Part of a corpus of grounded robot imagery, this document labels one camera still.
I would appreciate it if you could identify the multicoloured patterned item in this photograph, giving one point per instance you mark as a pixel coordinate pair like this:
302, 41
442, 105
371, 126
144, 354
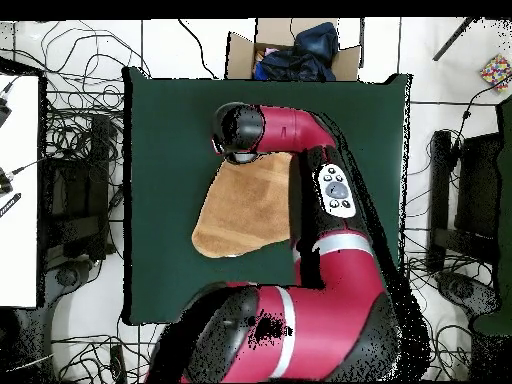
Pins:
496, 72

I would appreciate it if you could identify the brown cardboard box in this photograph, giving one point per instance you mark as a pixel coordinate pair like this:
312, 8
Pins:
240, 56

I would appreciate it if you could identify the black slotted bar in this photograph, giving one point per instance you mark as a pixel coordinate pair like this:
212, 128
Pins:
10, 204

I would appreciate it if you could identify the black equipment rack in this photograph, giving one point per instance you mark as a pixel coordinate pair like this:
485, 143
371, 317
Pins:
476, 184
76, 192

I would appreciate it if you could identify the black metal bar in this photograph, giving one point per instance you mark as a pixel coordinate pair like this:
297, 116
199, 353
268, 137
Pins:
454, 40

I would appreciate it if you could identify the dark blue clothing pile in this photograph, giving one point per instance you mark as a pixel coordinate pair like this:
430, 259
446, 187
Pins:
308, 52

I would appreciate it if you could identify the orange terry towel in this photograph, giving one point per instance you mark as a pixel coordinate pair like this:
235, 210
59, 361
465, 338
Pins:
244, 208

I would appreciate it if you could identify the black device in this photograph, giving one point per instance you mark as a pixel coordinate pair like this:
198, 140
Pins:
4, 182
3, 110

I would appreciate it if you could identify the black power strip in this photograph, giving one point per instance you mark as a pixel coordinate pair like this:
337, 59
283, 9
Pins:
118, 362

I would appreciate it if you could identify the black stand foot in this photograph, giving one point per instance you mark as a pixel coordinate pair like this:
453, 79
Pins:
464, 294
66, 276

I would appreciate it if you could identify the green covered side table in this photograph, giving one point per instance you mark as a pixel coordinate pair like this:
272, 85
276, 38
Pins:
506, 240

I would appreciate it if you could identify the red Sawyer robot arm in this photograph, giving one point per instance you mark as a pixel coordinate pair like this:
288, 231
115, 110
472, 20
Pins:
340, 312

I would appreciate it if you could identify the dark green table cloth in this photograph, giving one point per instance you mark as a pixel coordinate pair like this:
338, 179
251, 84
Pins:
168, 120

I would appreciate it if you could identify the white side table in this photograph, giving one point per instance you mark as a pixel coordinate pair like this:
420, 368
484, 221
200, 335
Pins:
20, 200

